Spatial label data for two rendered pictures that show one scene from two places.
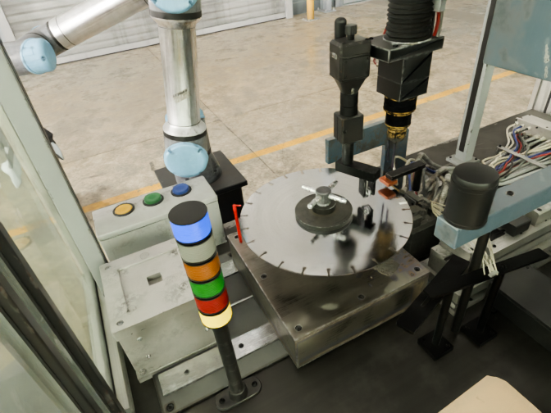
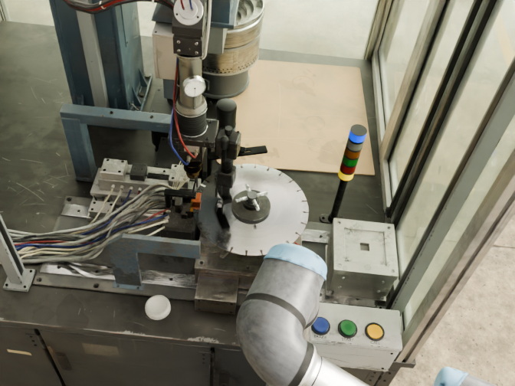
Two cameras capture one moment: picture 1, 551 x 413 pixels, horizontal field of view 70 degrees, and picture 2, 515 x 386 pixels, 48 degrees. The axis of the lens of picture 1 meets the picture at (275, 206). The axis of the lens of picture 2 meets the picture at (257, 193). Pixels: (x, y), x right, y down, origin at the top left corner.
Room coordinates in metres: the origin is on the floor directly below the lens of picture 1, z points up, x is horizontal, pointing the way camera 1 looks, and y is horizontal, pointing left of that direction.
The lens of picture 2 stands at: (1.52, 0.31, 2.23)
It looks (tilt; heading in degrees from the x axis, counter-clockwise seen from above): 50 degrees down; 203
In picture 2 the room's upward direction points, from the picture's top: 7 degrees clockwise
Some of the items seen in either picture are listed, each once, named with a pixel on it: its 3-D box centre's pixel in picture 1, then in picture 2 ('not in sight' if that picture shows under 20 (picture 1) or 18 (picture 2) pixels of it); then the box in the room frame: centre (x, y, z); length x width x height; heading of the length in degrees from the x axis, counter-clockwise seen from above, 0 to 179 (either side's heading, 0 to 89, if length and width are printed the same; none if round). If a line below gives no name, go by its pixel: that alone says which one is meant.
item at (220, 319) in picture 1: (215, 309); (346, 172); (0.36, 0.10, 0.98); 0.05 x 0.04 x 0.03; 23
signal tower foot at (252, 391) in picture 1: (238, 390); (332, 217); (0.36, 0.10, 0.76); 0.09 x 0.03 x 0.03; 113
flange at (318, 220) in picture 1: (323, 207); (250, 204); (0.60, -0.09, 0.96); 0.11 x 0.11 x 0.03
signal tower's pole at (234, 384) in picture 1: (229, 359); (338, 198); (0.36, 0.10, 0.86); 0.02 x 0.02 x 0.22
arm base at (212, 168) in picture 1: (195, 161); not in sight; (1.13, 0.24, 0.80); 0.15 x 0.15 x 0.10
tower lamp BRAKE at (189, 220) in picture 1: (190, 222); (357, 133); (0.36, 0.10, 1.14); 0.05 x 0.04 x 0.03; 23
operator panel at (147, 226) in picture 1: (162, 227); (342, 336); (0.77, 0.29, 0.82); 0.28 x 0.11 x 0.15; 113
